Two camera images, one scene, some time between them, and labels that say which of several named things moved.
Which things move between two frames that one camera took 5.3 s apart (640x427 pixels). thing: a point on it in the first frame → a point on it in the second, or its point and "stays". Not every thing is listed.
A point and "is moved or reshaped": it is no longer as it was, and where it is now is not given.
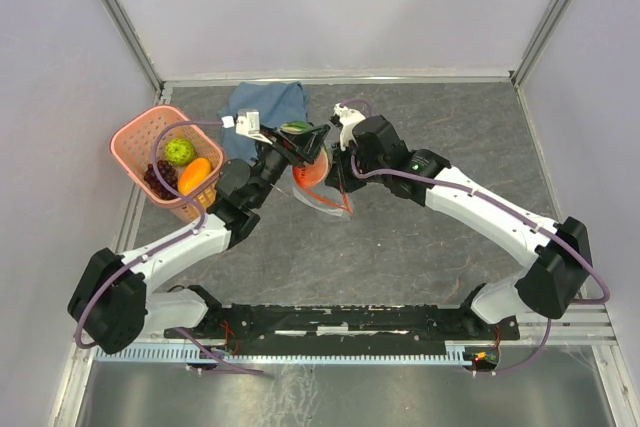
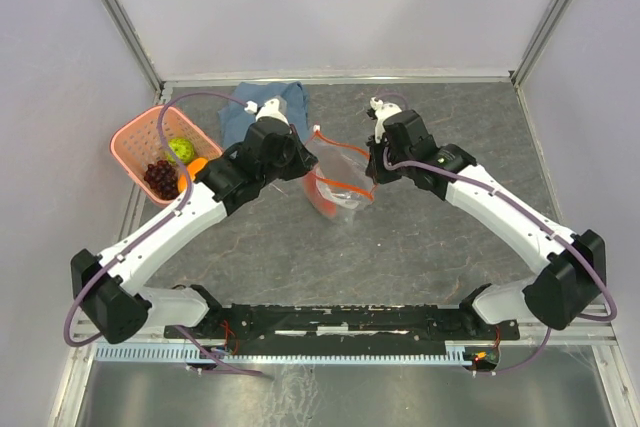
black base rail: x=348 y=323 stays
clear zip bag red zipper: x=325 y=197 is moved or reshaped
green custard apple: x=179 y=151 stays
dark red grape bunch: x=154 y=181 stays
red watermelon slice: x=309 y=174 → x=321 y=205
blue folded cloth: x=277 y=103 stays
